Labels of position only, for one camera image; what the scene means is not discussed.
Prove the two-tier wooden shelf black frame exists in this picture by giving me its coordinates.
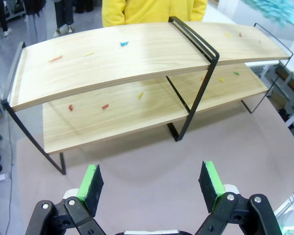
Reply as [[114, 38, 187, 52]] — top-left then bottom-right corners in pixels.
[[2, 16, 294, 176]]

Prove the thin black floor cable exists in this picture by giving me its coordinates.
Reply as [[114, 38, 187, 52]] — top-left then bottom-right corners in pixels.
[[0, 58, 17, 235]]

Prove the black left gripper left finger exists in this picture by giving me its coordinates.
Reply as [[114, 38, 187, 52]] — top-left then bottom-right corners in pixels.
[[24, 164, 107, 235]]

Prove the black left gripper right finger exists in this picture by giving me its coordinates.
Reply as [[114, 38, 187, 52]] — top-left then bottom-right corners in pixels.
[[195, 160, 283, 235]]

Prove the person in yellow hoodie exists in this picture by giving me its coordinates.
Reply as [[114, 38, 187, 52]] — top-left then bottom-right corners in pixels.
[[101, 0, 208, 28]]

